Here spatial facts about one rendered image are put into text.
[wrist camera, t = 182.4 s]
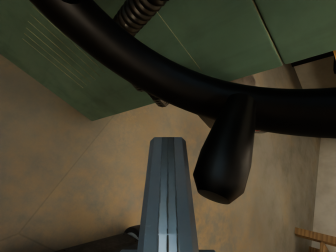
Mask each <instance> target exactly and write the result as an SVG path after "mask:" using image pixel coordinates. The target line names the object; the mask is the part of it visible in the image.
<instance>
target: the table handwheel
mask: <svg viewBox="0 0 336 252"><path fill-rule="evenodd" d="M29 1H30V2H31V3H32V4H33V5H34V6H35V7H36V8H37V9H38V10H39V11H40V12H41V13H43V14H44V15H45V16H46V17H47V18H48V19H49V20H50V21H51V22H52V23H53V24H54V25H55V26H56V27H57V28H58V29H60V30H61V31H62V32H63V33H64V34H65V35H66V36H68V37H69V38H70V39H71V40H72V41H73V42H75V43H76V44H77V45H78V46H79V47H81V48H82V49H83V50H84V51H86V52H87V53H88V54H89V55H91V56H92V57H93V58H95V59H96V60H97V61H99V62H100V63H101V64H103V65H104V66H105V67H107V68H108V69H110V70H111V71H113V72H114V73H115V74H117V75H118V76H120V77H122V78H123V79H125V80H126V81H128V82H129V83H131V84H133V85H134V86H136V87H138V88H140V89H141V90H143V91H145V92H147V93H149V94H151V95H152V96H154V97H156V98H158V99H160V100H162V101H165V102H167V103H169V104H171V105H173V106H176V107H178V108H181V109H183V110H185V111H188V112H191V113H193V114H196V115H199V116H202V117H205V118H208V119H211V120H216V119H217V117H218V115H219V114H220V112H221V110H222V109H223V107H224V105H225V103H226V101H227V99H228V97H229V96H230V95H232V94H236V93H243V94H247V95H249V96H251V97H253V98H254V99H255V101H256V111H255V130H257V131H263V132H269V133H276V134H283V135H292V136H302V137H314V138H331V139H336V87H330V88H309V89H288V88H270V87H259V86H252V85H245V84H239V83H234V82H230V81H225V80H221V79H218V78H214V77H211V76H208V75H205V74H202V73H199V72H196V71H194V70H191V69H189V68H186V67H184V66H182V65H180V64H178V63H176V62H174V61H172V60H170V59H168V58H166V57H164V56H162V55H161V54H159V53H157V52H156V51H154V50H152V49H151V48H149V47H148V46H146V45H145V44H143V43H142V42H140V41H139V40H138V39H136V38H135V37H134V36H132V35H131V34H130V33H129V32H127V31H126V30H125V29H124V28H122V27H121V26H120V25H119V24H118V23H117V22H115V21H114V20H113V19H112V18H111V17H110V16H109V15H108V14H107V13H106V12H105V11H104V10H103V9H101V8H100V7H99V6H98V5H97V4H96V2H95V1H94V0H29Z"/></svg>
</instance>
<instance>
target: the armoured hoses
mask: <svg viewBox="0 0 336 252"><path fill-rule="evenodd" d="M167 1H169V0H126V1H125V2H124V4H123V5H122V6H121V8H120V9H119V10H118V12H117V14H116V15H115V16H114V18H113V20H114V21H115V22H117V23H118V24H119V25H120V26H121V27H122V28H124V29H125V30H126V31H127V32H128V33H130V34H131V35H132V36H135V35H136V34H137V33H138V32H139V31H140V29H142V28H143V27H144V25H146V24H147V22H148V21H150V20H151V18H152V17H153V16H155V14H156V13H157V12H158V11H159V10H160V9H161V8H162V7H163V6H164V5H165V4H166V2H167ZM132 85H133V84H132ZM133 87H134V88H135V89H136V90H137V91H138V92H144V90H142V89H140V88H138V87H137V86H135V85H133ZM146 93H147V92H146ZM147 94H148V95H149V96H150V97H151V98H152V100H153V101H154V102H155V103H156V104H157V105H158V106H159V107H162V108H163V107H166V106H167V105H168V104H169V103H167V102H165V101H163V100H161V99H159V98H157V97H155V96H153V95H151V94H149V93H147Z"/></svg>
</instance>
